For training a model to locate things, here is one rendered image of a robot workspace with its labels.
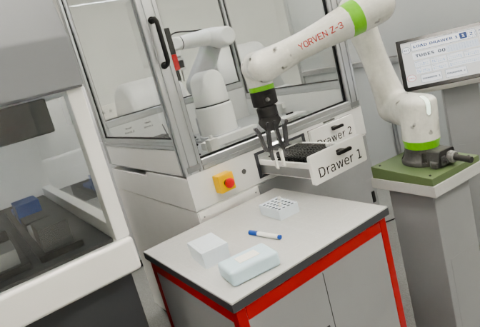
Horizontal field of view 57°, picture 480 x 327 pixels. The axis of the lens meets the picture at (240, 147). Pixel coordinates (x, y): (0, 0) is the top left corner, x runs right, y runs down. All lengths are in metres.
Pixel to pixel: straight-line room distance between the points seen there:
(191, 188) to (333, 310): 0.68
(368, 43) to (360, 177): 0.81
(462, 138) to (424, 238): 0.86
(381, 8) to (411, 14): 1.85
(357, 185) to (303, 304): 1.09
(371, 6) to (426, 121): 0.44
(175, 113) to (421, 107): 0.87
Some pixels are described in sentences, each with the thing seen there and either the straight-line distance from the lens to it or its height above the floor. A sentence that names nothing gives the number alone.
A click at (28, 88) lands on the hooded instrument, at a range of 1.26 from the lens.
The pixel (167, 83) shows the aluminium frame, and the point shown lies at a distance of 1.65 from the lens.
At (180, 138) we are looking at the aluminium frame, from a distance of 1.67.
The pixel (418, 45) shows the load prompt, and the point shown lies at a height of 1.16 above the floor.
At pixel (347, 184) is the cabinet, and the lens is 2.23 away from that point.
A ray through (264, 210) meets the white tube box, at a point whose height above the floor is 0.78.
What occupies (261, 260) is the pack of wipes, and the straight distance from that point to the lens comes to 1.21.
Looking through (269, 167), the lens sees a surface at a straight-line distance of 1.81.
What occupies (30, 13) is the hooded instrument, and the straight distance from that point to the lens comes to 1.32.
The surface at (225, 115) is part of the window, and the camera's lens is 1.78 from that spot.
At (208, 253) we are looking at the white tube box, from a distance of 1.33.
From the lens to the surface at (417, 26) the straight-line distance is 3.37.
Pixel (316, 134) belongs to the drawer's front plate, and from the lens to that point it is 2.04.
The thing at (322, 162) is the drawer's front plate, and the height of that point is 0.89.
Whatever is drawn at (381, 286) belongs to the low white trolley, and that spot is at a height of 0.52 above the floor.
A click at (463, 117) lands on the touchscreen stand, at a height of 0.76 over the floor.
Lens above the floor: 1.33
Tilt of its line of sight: 11 degrees down
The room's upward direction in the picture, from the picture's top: 15 degrees counter-clockwise
